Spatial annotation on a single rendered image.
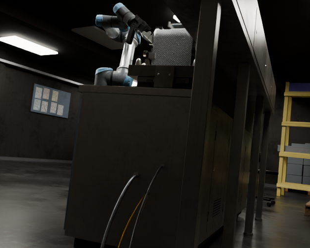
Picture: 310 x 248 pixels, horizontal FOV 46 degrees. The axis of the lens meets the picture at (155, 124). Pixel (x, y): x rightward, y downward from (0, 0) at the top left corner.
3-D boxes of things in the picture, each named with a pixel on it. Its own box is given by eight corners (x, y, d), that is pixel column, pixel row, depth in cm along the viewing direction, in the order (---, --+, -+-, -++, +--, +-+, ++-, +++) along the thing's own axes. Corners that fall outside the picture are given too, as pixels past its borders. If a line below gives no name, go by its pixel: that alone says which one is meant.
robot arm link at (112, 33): (109, 27, 286) (96, 10, 237) (123, 29, 285) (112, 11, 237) (108, 42, 286) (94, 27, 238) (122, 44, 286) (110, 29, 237)
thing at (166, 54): (149, 75, 213) (153, 44, 214) (189, 76, 204) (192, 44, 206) (149, 75, 212) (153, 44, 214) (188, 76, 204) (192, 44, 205)
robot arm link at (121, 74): (110, 90, 260) (123, 34, 288) (132, 93, 260) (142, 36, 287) (109, 80, 250) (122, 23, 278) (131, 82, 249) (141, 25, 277)
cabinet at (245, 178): (189, 207, 425) (196, 133, 431) (245, 216, 401) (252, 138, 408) (60, 254, 190) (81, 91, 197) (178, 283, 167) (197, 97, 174)
